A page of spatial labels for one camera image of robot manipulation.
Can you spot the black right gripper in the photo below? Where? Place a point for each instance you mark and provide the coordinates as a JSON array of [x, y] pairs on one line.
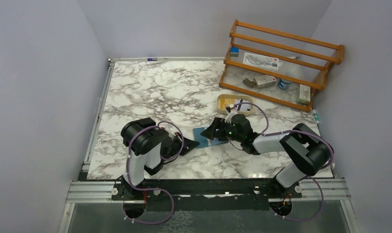
[[211, 131]]

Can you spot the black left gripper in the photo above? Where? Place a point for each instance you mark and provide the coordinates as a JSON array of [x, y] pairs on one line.
[[188, 146]]

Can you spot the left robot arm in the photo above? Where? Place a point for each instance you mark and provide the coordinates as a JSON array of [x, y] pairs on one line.
[[149, 147]]

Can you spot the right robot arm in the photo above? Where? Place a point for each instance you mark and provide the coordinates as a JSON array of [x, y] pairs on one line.
[[308, 152]]

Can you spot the gold card with stripe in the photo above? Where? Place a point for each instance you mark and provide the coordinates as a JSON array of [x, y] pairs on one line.
[[224, 102]]

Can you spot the grey card upper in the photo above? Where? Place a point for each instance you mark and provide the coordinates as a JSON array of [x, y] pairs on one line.
[[243, 105]]

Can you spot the cream oval tray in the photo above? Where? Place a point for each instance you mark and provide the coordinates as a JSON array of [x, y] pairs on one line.
[[244, 97]]

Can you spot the olive tape dispenser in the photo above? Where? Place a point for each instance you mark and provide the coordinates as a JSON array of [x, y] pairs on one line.
[[249, 83]]

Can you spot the grey stapler box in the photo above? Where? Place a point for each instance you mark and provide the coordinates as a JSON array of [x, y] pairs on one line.
[[264, 81]]

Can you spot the white printed flat package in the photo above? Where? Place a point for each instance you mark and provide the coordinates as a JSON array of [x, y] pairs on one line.
[[262, 61]]

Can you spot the blue grey eraser block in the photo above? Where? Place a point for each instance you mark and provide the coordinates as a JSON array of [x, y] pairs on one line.
[[234, 52]]

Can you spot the orange wooden shelf rack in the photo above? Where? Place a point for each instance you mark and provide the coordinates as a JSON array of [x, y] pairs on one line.
[[280, 67]]

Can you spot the green white small box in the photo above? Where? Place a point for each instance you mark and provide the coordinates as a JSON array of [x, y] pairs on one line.
[[304, 94]]

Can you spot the green white tube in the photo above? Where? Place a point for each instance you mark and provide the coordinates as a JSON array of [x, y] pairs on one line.
[[316, 116]]

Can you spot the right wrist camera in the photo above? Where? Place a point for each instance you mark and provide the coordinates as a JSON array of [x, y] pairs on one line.
[[231, 111]]

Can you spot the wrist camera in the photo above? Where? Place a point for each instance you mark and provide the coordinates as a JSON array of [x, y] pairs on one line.
[[171, 130], [231, 111]]

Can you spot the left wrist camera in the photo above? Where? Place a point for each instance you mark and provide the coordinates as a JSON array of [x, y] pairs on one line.
[[171, 130]]

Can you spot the aluminium frame rail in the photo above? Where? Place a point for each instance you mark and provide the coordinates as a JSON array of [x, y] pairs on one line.
[[215, 189]]

